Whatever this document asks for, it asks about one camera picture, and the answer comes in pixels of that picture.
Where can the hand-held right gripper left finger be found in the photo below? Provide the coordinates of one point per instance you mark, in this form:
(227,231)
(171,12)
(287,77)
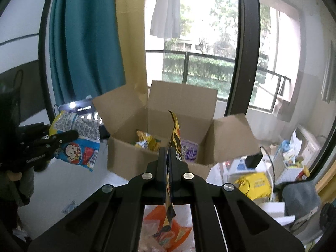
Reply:
(157,174)

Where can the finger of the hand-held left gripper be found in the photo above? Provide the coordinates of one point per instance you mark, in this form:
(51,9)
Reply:
(64,137)

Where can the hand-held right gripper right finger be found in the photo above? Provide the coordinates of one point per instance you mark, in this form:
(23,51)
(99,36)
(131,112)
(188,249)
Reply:
(181,178)

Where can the blue cartoon snack packet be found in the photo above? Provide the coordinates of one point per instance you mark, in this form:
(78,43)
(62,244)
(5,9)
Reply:
(78,151)

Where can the purple snack packet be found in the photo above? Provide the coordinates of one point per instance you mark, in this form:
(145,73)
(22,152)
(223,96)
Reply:
(190,151)

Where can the cardboard box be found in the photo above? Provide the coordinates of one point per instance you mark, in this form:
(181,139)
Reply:
(126,147)

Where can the yellow black snack packet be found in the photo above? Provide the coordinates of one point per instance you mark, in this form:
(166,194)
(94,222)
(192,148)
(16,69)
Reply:
(175,136)

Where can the orange snack packet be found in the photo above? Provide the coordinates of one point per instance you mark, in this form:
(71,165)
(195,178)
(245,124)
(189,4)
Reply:
(178,233)

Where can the person's left forearm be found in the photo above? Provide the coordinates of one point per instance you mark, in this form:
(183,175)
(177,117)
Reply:
(25,189)

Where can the person's left hand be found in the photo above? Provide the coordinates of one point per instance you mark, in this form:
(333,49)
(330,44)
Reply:
(14,176)

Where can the black tablet clock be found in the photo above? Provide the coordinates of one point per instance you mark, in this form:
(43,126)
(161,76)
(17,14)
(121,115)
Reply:
(84,109)

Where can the small clear wrapper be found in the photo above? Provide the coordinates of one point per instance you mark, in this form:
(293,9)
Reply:
(68,207)

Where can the yellow plastic bag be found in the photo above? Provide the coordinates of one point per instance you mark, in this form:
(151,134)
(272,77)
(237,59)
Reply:
(253,186)

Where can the black charger adapter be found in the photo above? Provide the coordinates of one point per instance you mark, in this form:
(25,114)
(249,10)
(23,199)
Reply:
(254,160)

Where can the teal curtain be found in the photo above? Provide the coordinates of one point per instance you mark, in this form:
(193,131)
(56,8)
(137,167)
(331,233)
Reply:
(84,44)

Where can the white plastic crate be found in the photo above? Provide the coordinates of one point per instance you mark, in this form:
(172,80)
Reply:
(286,172)

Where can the black balcony railing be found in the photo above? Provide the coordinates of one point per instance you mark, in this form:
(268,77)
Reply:
(187,65)

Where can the grey cloth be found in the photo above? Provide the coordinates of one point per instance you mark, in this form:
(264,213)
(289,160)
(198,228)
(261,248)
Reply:
(302,202)

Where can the yellow curtain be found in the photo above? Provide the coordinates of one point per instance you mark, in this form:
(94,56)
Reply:
(131,31)

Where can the white hanging cloth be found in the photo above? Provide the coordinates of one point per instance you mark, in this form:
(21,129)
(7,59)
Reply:
(165,13)

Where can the black door frame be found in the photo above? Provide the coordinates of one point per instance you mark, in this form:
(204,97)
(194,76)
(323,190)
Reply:
(246,44)

